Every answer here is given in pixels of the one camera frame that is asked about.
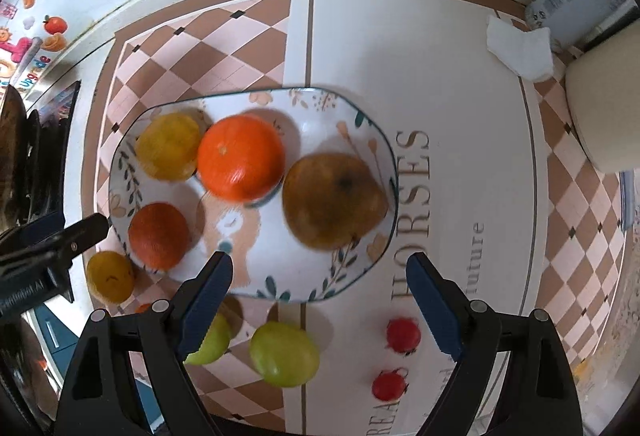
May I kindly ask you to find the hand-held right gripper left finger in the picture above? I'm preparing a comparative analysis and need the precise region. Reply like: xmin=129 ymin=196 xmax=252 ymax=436
xmin=54 ymin=251 xmax=236 ymax=436

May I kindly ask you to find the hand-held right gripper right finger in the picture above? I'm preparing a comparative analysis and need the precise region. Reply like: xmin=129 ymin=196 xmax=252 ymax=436
xmin=405 ymin=251 xmax=586 ymax=436

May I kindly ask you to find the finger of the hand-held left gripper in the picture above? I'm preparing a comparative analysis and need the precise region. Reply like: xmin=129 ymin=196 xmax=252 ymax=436
xmin=0 ymin=210 xmax=67 ymax=250
xmin=0 ymin=212 xmax=111 ymax=278

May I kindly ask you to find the green apple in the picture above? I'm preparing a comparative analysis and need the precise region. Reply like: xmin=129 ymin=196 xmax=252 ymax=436
xmin=249 ymin=321 xmax=321 ymax=388
xmin=184 ymin=313 xmax=233 ymax=365

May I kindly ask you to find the red cherry tomato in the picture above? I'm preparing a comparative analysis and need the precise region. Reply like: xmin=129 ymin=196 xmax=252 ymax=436
xmin=372 ymin=370 xmax=407 ymax=402
xmin=385 ymin=317 xmax=422 ymax=353

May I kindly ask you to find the yellow citrus fruit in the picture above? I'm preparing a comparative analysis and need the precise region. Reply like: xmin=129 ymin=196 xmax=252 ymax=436
xmin=135 ymin=112 xmax=203 ymax=182
xmin=86 ymin=251 xmax=136 ymax=303

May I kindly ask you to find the floral ceramic plate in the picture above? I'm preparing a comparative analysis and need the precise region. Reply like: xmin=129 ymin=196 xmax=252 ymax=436
xmin=107 ymin=87 xmax=400 ymax=302

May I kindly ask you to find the dark red-orange orange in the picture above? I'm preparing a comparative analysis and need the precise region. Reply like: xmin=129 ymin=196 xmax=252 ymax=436
xmin=128 ymin=202 xmax=192 ymax=272

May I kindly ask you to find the black glass gas stove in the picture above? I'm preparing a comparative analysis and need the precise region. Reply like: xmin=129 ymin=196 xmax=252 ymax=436
xmin=30 ymin=80 xmax=82 ymax=217

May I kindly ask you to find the bright orange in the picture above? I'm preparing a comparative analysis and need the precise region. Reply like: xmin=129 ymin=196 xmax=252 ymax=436
xmin=196 ymin=114 xmax=286 ymax=203

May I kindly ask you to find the brown pear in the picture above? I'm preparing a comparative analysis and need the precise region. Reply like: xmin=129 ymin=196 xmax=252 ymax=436
xmin=281 ymin=153 xmax=390 ymax=251

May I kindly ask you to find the checkered brown table mat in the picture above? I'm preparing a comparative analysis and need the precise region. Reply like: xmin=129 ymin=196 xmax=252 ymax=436
xmin=92 ymin=0 xmax=628 ymax=436

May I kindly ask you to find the cream utensil holder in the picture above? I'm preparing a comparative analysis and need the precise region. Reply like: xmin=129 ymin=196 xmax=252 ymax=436
xmin=565 ymin=24 xmax=640 ymax=174

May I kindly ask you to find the crumpled white tissue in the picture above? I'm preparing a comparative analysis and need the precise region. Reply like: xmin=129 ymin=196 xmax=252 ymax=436
xmin=486 ymin=15 xmax=555 ymax=81

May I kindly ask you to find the colourful wall sticker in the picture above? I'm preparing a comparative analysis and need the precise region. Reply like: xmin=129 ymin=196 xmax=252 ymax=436
xmin=0 ymin=0 xmax=68 ymax=92

